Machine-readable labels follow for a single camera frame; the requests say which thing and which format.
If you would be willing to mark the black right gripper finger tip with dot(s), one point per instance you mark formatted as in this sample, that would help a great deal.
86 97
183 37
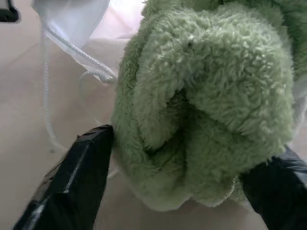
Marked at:
8 12

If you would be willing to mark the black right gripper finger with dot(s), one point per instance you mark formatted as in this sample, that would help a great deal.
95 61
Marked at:
278 191
72 182

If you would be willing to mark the green fluffy towel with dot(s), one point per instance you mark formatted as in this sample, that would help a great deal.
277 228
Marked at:
204 103

